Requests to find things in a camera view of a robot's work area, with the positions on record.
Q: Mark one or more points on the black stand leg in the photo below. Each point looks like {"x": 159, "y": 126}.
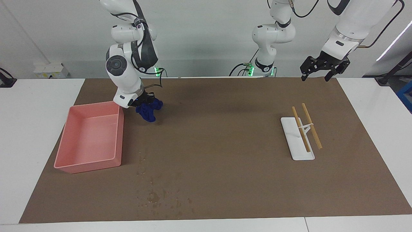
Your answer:
{"x": 388, "y": 77}

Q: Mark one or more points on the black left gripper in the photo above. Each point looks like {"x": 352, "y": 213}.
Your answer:
{"x": 330, "y": 63}

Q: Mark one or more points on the white wall power socket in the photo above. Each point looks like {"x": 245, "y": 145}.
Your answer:
{"x": 50, "y": 70}

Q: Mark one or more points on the black clamp mount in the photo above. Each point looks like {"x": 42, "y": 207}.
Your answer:
{"x": 5, "y": 82}

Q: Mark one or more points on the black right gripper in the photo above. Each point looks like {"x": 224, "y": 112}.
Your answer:
{"x": 145, "y": 97}

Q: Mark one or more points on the wooden rack rod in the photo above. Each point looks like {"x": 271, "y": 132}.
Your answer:
{"x": 311, "y": 126}
{"x": 301, "y": 129}

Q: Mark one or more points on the pink plastic bin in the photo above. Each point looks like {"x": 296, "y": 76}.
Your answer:
{"x": 90, "y": 141}

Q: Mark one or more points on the dark blue towel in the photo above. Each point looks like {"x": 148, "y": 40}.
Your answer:
{"x": 148, "y": 113}

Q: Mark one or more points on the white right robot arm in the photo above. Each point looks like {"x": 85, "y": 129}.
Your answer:
{"x": 124, "y": 74}

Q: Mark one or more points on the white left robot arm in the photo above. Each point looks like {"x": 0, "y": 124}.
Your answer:
{"x": 273, "y": 35}

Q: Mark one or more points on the brown paper table mat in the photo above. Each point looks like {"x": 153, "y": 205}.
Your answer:
{"x": 219, "y": 161}

